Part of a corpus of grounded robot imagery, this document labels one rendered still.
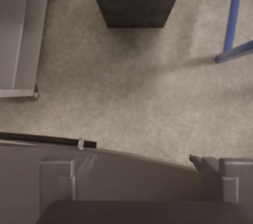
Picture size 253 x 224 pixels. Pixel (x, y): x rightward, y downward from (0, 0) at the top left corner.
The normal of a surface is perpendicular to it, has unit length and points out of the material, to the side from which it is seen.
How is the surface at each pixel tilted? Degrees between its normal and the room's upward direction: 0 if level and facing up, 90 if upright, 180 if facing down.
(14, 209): 31
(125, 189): 1
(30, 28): 0
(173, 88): 0
